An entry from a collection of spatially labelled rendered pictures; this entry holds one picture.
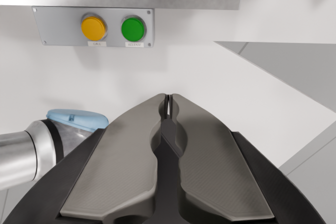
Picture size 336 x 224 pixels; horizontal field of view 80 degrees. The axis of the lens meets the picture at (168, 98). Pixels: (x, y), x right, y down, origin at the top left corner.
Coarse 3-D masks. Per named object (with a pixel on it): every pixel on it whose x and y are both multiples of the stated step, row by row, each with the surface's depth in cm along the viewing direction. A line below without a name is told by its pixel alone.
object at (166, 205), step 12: (168, 120) 56; (168, 132) 51; (168, 144) 48; (156, 156) 50; (168, 156) 48; (168, 168) 48; (168, 180) 48; (168, 192) 48; (156, 204) 51; (168, 204) 48; (156, 216) 51; (168, 216) 48; (180, 216) 46
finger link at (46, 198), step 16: (80, 144) 8; (96, 144) 8; (64, 160) 7; (80, 160) 8; (48, 176) 7; (64, 176) 7; (32, 192) 6; (48, 192) 6; (64, 192) 6; (16, 208) 6; (32, 208) 6; (48, 208) 6
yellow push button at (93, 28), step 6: (90, 18) 34; (96, 18) 35; (84, 24) 35; (90, 24) 35; (96, 24) 35; (102, 24) 35; (84, 30) 35; (90, 30) 35; (96, 30) 35; (102, 30) 35; (90, 36) 36; (96, 36) 36; (102, 36) 36
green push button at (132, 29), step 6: (132, 18) 35; (126, 24) 35; (132, 24) 35; (138, 24) 35; (126, 30) 35; (132, 30) 35; (138, 30) 35; (126, 36) 36; (132, 36) 36; (138, 36) 36
